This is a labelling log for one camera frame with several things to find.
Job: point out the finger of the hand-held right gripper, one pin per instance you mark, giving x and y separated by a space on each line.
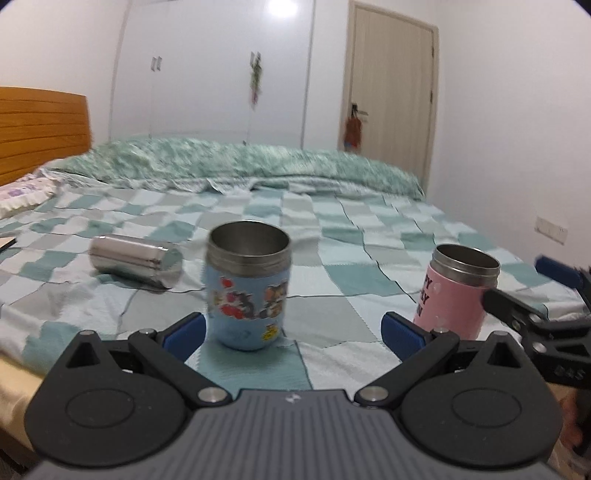
507 306
557 270

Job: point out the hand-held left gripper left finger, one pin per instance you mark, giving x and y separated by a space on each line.
186 335

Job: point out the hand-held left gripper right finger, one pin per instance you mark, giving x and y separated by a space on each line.
400 337

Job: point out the pink steel cup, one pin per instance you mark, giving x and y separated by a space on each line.
450 295

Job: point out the blue cartoon print cup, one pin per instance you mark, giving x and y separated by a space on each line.
247 300

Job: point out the plain stainless steel cup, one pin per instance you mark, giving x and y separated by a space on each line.
134 261

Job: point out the person's right hand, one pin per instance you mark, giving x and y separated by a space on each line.
575 422

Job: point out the checkered green white bedsheet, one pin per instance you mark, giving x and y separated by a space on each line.
332 258

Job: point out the green patterned quilt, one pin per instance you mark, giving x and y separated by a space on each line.
240 161

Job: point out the yellow mattress side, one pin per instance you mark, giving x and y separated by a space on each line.
16 406

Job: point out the flat dark-edged book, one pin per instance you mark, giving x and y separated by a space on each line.
6 243

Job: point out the red hanging ornament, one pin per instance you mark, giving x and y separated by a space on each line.
353 134

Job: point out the floral white pillow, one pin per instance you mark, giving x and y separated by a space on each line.
21 194

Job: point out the wooden bed headboard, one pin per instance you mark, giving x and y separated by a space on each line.
41 129

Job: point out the beige wooden door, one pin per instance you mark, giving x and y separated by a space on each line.
392 78

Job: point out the hanging green plant decoration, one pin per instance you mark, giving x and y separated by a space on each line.
256 78

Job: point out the white wardrobe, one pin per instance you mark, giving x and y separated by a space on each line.
207 69

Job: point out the white wall socket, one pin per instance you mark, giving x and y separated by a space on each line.
550 229

